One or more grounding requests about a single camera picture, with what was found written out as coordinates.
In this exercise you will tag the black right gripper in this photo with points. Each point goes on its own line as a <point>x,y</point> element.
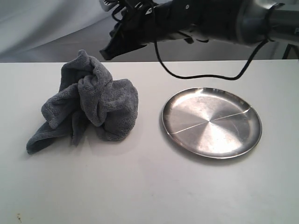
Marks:
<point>139,23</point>

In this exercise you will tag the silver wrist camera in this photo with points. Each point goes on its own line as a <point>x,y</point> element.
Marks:
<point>107,5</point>

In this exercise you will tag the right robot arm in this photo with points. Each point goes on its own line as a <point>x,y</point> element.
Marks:
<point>244,22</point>

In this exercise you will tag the round steel plate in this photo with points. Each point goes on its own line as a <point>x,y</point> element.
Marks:
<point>212,123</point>

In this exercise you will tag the grey fleece towel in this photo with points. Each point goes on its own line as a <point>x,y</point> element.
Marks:
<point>88,95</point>

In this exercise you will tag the black stand leg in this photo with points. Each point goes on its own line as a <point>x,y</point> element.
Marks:
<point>289,53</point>

